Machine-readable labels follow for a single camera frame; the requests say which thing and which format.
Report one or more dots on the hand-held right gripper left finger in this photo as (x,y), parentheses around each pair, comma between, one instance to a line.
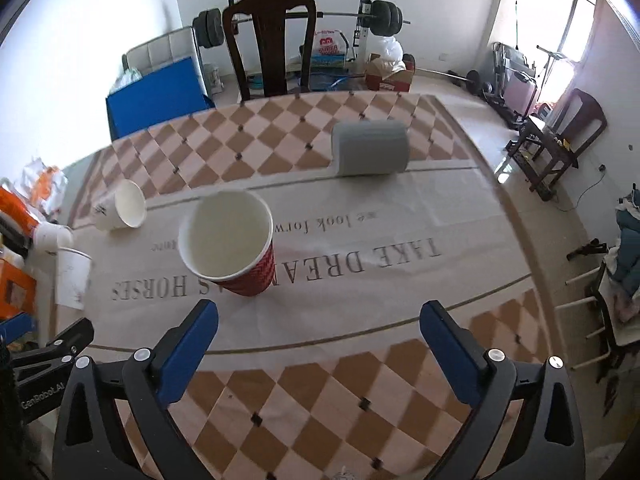
(190,350)

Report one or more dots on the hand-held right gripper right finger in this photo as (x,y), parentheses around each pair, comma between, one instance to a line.
(450,355)

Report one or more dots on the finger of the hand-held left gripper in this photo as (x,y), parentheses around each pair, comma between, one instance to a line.
(60,347)

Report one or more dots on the red paper cup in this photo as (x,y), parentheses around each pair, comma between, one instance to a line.
(225,232)

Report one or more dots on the white paper cup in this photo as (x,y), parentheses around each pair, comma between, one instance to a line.
(127,205)
(72,277)
(50,237)

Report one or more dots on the grey cup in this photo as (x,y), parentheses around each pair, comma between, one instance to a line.
(370,147)

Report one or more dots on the orange box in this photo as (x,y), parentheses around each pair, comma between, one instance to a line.
(15,210)
(15,285)

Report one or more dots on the white drying rack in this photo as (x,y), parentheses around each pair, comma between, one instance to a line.
(585,305)

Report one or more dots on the crumpled white plastic bag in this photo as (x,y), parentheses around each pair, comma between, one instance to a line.
(42,185)

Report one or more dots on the pile of clothes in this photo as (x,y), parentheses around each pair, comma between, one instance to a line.
(627,245)

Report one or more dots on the blue panel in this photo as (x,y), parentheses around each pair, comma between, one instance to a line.
(155,100)

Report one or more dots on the pink suitcase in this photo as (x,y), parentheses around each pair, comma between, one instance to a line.
(522,94)

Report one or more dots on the dark wooden chair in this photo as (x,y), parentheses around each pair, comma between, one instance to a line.
(585,120)
(272,50)

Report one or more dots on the small barbell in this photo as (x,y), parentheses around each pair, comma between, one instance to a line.
(472,81)

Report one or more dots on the cardboard box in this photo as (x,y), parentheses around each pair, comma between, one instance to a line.
(395,80)

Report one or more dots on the white tufted bench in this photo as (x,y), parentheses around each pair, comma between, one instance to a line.
(165,50)

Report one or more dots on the red and white plastic bag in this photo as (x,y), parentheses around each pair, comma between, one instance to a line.
(330,42)

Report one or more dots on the barbell with black plates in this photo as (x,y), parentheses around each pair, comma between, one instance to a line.
(387,17)

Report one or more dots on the barbell rack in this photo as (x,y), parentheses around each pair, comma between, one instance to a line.
(367,5)

